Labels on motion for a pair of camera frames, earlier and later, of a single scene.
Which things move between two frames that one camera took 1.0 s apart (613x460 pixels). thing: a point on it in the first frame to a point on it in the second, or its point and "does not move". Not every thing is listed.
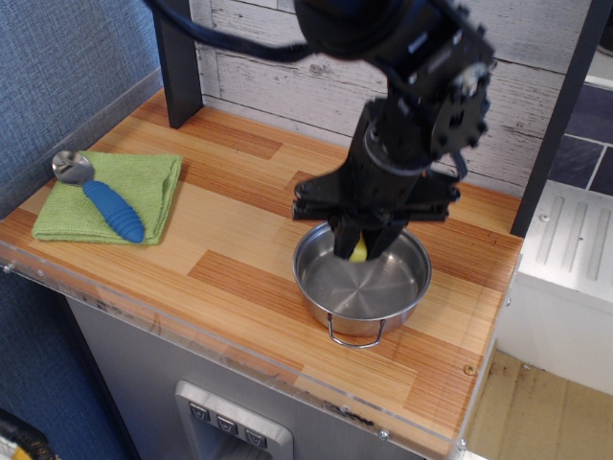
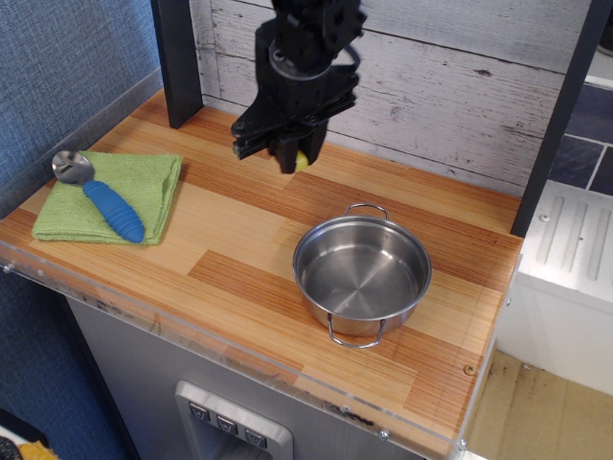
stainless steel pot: [355, 299] does not move
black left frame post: [177, 42] does not move
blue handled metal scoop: [76, 169] does not move
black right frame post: [562, 118] does not move
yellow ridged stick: [360, 251] to [301, 161]
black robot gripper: [383, 183] to [306, 76]
